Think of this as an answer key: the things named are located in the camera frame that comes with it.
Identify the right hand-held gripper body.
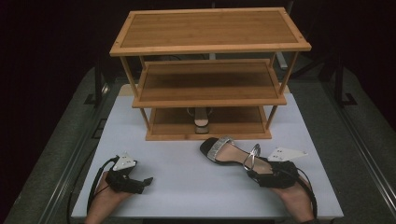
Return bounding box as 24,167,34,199
258,147,309,189

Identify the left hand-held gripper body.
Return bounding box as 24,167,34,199
105,151,147,195

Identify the black sandal with silver straps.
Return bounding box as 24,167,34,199
186,106,215,135
199,135,275,175

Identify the wooden three-tier shoe rack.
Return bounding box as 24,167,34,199
109,7,313,142

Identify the person's right hand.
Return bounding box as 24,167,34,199
270,174,316,222

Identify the black metal stand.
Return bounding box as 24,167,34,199
83,57,110,108
332,57,359,108

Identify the white stand leg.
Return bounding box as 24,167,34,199
276,51,289,70

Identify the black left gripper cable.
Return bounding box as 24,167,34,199
86,155,120,216

